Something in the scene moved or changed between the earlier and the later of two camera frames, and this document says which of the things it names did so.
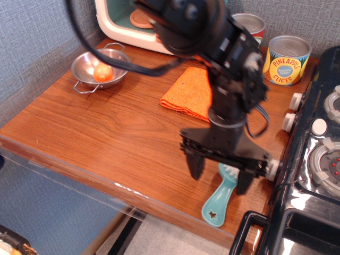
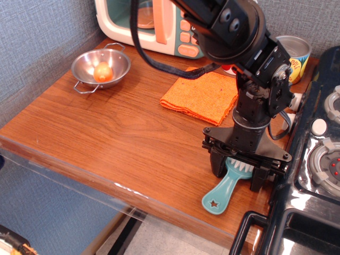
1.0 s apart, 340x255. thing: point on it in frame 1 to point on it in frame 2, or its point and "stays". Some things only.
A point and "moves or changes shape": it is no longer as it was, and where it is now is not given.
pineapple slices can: x=286 y=59 stays
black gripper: x=224 y=143 to x=247 y=141
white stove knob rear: x=296 y=101 stays
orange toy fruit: x=102 y=73 stays
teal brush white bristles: x=213 y=211 moves or changes shape
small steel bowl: x=92 y=71 stays
